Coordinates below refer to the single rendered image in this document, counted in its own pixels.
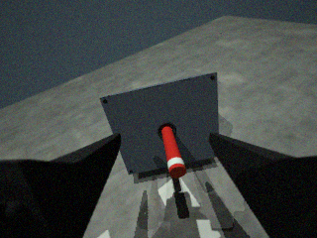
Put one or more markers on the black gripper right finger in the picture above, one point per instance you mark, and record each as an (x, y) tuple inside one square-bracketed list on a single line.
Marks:
[(280, 190)]

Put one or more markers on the dark grey sloped panel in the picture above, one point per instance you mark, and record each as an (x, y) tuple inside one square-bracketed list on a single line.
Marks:
[(189, 105)]

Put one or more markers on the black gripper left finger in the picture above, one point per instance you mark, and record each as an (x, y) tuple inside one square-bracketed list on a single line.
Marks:
[(61, 194)]

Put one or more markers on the dark red peg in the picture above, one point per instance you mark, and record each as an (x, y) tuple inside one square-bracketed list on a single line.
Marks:
[(175, 163)]

